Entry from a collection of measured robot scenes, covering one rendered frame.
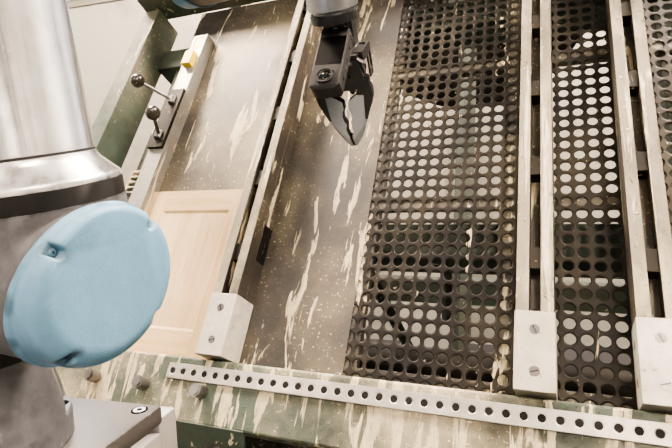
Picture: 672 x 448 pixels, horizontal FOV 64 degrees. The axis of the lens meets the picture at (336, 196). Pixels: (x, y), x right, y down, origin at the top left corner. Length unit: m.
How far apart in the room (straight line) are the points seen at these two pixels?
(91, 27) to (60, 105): 4.18
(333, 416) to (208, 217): 0.58
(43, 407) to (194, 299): 0.72
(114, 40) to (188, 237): 3.22
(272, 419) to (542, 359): 0.47
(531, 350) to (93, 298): 0.69
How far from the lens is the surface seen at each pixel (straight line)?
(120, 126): 1.76
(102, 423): 0.61
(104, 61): 4.47
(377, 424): 0.96
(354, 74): 0.82
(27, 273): 0.38
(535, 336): 0.92
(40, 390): 0.56
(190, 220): 1.35
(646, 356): 0.92
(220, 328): 1.11
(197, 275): 1.27
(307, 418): 1.01
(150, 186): 1.47
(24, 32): 0.41
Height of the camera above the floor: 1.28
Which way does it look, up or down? 3 degrees down
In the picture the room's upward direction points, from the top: 3 degrees counter-clockwise
